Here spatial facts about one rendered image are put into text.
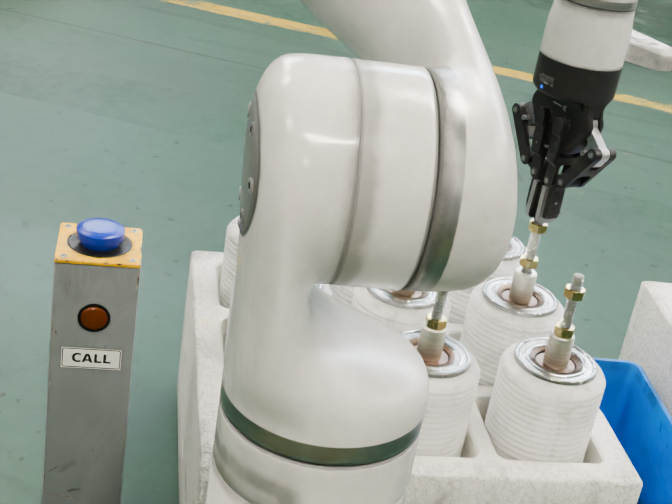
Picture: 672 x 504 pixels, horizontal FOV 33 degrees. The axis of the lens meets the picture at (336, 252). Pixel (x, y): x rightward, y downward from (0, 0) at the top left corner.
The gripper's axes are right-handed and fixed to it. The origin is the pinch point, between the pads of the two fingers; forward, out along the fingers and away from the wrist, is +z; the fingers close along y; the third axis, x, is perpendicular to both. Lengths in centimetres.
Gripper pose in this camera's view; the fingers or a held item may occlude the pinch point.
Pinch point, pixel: (544, 200)
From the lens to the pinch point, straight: 111.1
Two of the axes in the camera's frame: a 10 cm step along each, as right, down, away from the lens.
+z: -1.6, 8.9, 4.4
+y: 4.7, 4.5, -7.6
